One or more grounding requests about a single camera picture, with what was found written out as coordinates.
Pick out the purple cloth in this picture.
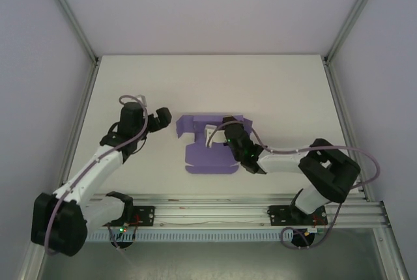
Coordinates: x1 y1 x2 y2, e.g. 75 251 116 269
175 113 254 175

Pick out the aluminium table side rail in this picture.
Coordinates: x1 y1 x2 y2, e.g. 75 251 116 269
53 60 100 193
323 57 375 203

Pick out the aluminium mounting rail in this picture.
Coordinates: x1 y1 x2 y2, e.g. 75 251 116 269
87 192 389 229

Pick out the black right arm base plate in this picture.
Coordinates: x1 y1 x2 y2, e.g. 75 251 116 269
268 204 327 227

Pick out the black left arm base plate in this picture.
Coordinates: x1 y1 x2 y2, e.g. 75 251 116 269
125 204 156 228

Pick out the white slotted cable duct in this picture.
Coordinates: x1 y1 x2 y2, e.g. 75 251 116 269
85 229 310 242

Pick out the aluminium frame post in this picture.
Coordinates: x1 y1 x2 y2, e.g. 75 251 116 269
323 0 388 63
39 0 100 65

